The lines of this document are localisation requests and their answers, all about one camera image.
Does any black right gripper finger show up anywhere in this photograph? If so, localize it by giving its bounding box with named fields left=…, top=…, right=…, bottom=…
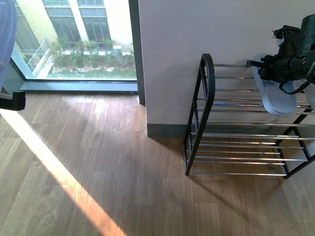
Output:
left=246, top=60, right=262, bottom=67

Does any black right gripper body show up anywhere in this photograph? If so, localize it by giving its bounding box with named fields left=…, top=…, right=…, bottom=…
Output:
left=258, top=25, right=307, bottom=83

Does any light blue slide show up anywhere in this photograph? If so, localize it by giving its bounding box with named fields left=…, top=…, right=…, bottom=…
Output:
left=252, top=66, right=297, bottom=117

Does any black metal shoe rack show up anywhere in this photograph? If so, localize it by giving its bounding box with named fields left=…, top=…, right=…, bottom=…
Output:
left=183, top=54, right=315, bottom=178

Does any blue grey robot part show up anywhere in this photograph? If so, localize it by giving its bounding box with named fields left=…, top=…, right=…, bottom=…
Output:
left=0, top=0, right=17, bottom=88

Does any black window frame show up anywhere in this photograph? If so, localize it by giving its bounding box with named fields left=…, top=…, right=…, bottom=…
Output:
left=10, top=0, right=146, bottom=105

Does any black bracket at edge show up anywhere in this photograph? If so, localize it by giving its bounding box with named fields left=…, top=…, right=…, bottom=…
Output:
left=0, top=91, right=26, bottom=111

